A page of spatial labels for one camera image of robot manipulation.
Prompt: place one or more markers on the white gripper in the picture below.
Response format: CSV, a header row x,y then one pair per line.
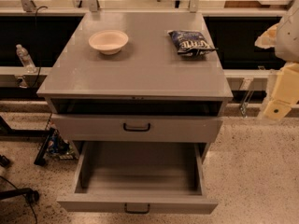
x,y
288,39

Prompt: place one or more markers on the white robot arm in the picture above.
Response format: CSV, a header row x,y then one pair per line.
x,y
287,46

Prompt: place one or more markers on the black lower drawer handle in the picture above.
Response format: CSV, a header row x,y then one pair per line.
x,y
137,208

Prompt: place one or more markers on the open grey lower drawer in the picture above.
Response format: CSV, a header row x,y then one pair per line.
x,y
168,176

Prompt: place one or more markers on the blue chip bag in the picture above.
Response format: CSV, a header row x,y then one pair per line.
x,y
190,43

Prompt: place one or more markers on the clear plastic water bottle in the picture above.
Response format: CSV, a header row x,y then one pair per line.
x,y
25,59

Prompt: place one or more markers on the black floor stand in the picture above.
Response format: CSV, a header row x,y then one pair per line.
x,y
30,195

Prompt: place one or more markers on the black drawer handle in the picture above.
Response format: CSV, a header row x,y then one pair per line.
x,y
137,208
136,129

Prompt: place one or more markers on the grey drawer cabinet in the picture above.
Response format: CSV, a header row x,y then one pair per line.
x,y
146,78

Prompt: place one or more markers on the black upper drawer handle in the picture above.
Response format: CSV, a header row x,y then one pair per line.
x,y
136,129

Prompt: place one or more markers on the metal clamp bracket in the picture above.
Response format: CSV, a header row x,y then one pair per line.
x,y
248,91

